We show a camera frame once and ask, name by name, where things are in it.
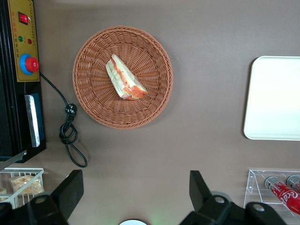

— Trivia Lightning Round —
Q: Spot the triangle sandwich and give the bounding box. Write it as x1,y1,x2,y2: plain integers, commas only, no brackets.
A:
105,54,149,101

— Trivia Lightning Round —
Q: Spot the red emergency stop button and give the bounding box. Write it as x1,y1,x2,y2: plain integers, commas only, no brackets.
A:
19,53,40,75

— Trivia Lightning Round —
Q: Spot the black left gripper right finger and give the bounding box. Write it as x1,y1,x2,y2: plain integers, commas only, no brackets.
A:
180,170,245,225

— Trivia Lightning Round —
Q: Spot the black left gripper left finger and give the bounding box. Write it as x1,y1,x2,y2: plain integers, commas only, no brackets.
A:
27,170,84,225

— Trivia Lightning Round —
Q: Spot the yellow control box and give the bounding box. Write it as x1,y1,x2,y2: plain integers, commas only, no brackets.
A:
0,0,47,164

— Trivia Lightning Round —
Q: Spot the clear bag of snacks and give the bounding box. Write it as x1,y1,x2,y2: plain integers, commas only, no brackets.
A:
9,175,45,195

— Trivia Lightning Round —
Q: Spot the red rocker switch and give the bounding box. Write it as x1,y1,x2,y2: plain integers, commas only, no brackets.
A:
18,11,30,25

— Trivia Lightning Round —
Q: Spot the clear acrylic bottle rack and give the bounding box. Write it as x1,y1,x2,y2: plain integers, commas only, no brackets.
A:
243,168,300,210

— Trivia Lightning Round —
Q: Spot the black power cord with plug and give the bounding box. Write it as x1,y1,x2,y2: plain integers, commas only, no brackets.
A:
38,71,88,168

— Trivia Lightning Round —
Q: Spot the brown round wicker basket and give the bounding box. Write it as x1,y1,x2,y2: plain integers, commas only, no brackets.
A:
72,25,174,130

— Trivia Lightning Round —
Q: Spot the white wire rack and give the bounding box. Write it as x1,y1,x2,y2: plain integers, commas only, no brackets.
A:
0,167,45,210

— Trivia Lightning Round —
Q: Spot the beige rectangular tray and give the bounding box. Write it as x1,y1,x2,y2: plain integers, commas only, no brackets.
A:
243,55,300,141

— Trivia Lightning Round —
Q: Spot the red cola bottle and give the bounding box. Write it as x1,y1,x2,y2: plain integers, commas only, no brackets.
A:
264,176,300,215
286,174,300,194

